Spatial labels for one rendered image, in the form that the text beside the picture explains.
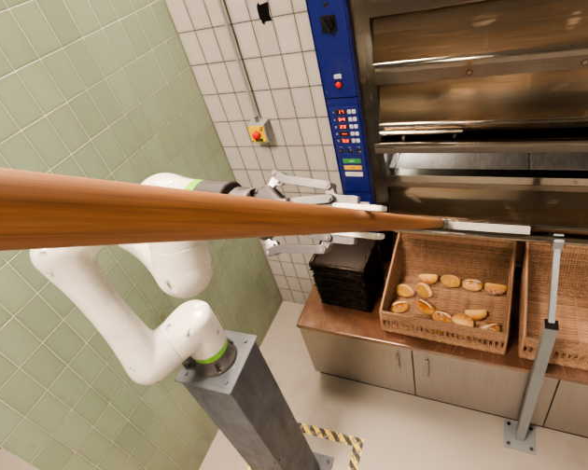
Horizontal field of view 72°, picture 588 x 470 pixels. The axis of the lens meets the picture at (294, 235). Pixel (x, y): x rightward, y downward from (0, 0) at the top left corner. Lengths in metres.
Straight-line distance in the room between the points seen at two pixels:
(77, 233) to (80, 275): 0.95
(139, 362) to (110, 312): 0.17
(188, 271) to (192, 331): 0.53
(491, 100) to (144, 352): 1.52
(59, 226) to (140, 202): 0.04
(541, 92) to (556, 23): 0.24
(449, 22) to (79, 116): 1.38
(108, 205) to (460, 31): 1.60
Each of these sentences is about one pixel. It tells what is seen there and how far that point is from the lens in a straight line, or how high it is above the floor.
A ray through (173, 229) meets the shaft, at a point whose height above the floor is 2.19.
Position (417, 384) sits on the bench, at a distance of 2.37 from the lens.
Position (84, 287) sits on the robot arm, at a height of 1.70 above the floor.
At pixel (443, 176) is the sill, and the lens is 2.00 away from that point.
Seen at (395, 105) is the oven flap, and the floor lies 1.53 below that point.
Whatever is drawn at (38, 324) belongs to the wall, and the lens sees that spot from 1.67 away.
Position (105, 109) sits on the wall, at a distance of 1.79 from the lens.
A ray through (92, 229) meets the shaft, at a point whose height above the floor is 2.23.
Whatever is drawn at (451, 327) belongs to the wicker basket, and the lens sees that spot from 1.96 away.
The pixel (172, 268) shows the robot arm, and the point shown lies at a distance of 0.73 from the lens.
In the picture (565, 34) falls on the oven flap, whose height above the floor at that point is 1.75.
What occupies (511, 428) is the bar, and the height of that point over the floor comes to 0.01.
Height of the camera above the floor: 2.31
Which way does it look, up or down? 39 degrees down
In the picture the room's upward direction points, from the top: 18 degrees counter-clockwise
